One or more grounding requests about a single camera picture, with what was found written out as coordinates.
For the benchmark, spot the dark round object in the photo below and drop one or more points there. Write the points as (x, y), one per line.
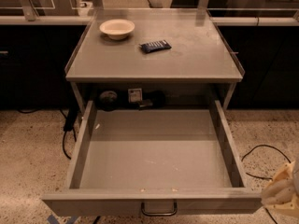
(108, 100)

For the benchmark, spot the white label tag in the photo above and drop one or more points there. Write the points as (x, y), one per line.
(135, 95)

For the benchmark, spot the grey top drawer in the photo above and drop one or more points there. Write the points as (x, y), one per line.
(125, 158)

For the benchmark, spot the metal top drawer handle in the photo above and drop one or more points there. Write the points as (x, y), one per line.
(150, 211)

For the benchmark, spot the black power adapter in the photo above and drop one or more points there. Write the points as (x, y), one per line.
(70, 120)

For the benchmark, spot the long background counter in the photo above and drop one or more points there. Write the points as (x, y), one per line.
(200, 16)

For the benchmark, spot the grey drawer cabinet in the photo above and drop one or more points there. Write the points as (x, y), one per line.
(198, 54)

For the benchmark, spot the blue tape cross mark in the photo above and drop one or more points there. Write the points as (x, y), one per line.
(52, 219)

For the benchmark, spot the white bowl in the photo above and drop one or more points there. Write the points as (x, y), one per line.
(117, 29)

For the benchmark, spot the padded gripper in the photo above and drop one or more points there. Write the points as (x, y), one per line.
(285, 188)

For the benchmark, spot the blue snack packet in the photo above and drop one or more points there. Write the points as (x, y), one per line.
(155, 46)

